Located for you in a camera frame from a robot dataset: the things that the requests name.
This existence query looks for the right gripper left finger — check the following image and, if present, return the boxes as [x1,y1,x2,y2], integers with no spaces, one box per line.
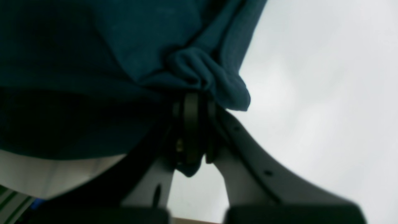
[31,93,203,224]

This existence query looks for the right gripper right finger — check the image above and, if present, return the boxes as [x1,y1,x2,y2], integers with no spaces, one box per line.
[207,101,366,224]

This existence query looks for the dark navy T-shirt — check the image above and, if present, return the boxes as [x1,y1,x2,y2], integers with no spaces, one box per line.
[0,0,266,160]

